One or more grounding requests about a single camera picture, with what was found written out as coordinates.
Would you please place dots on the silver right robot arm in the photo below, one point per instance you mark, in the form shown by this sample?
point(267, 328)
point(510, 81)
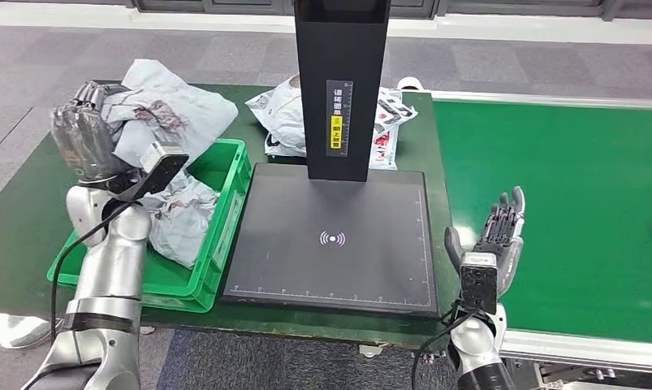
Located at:
point(473, 344)

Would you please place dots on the dark blue floor mat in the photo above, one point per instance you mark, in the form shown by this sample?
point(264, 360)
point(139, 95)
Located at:
point(277, 371)

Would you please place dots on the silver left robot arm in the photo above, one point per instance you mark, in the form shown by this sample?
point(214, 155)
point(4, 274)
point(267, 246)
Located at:
point(110, 269)

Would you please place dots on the black scanner column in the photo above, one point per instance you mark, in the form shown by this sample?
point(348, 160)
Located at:
point(315, 107)

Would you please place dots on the white printed mailer bag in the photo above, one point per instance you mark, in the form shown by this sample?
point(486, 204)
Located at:
point(280, 118)

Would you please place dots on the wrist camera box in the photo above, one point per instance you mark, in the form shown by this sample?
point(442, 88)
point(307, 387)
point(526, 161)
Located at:
point(164, 167)
point(479, 285)

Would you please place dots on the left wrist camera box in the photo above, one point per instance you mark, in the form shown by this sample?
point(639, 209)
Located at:
point(164, 167)

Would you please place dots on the grey yellow ruler label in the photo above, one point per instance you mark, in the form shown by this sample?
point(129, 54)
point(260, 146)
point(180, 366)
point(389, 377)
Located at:
point(339, 107)

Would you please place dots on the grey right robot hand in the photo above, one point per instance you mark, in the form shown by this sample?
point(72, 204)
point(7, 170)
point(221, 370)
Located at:
point(508, 258)

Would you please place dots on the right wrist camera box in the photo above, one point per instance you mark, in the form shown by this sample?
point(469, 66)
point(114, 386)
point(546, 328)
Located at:
point(479, 285)

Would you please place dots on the dark green work table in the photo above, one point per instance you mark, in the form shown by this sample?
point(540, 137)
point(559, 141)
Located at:
point(24, 215)

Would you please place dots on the grey parcel bag dark print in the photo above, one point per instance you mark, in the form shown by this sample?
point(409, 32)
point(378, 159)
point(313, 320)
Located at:
point(196, 113)

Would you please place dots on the silver round foot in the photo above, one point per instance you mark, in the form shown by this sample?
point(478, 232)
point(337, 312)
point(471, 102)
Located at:
point(13, 331)

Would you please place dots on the grey glass partition frame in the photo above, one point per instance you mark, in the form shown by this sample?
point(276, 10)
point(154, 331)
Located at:
point(223, 5)

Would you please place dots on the green plastic crate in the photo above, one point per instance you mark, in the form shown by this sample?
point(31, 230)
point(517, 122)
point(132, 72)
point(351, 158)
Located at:
point(223, 161)

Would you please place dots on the aluminium conveyor frame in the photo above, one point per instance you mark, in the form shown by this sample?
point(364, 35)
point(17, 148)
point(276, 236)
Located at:
point(600, 354)

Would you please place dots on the white mailer bag red print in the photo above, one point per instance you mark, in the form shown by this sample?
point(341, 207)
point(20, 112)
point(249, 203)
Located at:
point(393, 124)

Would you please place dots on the black scanner base plate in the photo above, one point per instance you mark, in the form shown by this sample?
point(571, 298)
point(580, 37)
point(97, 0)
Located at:
point(358, 215)

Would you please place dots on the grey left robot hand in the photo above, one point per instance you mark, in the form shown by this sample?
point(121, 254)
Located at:
point(83, 140)

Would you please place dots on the green conveyor belt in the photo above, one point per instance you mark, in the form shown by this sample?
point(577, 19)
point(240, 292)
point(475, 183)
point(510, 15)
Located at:
point(573, 188)

